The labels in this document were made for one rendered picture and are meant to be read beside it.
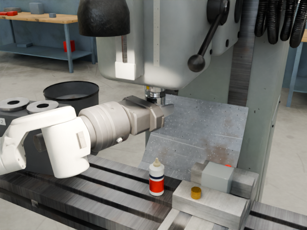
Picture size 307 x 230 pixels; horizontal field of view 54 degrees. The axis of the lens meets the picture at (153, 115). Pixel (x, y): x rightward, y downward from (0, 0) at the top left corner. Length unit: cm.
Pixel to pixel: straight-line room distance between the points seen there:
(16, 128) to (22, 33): 678
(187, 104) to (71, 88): 202
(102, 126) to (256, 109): 60
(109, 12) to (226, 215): 45
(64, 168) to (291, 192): 224
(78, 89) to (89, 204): 220
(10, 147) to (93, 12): 27
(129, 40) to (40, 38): 644
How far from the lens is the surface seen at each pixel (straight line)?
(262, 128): 106
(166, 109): 68
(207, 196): 69
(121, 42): 55
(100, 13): 41
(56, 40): 666
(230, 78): 102
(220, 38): 72
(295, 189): 269
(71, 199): 88
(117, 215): 81
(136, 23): 54
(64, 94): 297
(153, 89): 66
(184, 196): 68
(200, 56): 51
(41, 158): 96
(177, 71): 56
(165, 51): 55
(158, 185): 84
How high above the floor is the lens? 151
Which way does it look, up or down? 24 degrees down
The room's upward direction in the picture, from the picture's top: straight up
